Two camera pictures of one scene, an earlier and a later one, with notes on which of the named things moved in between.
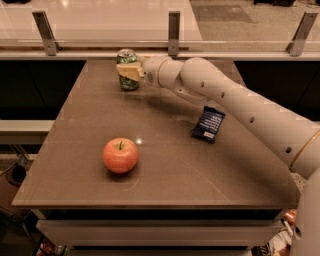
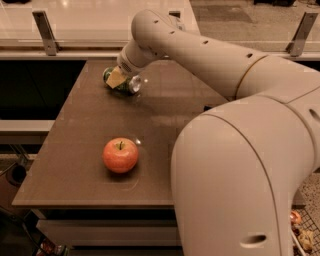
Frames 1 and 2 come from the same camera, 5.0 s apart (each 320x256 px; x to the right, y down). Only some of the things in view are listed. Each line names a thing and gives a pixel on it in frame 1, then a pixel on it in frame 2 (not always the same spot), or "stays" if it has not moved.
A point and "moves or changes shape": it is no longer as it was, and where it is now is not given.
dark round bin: (16, 174) stays
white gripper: (151, 71) to (127, 65)
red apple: (120, 155) stays
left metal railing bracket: (47, 33) stays
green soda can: (127, 55) moves or changes shape
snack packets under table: (47, 248) stays
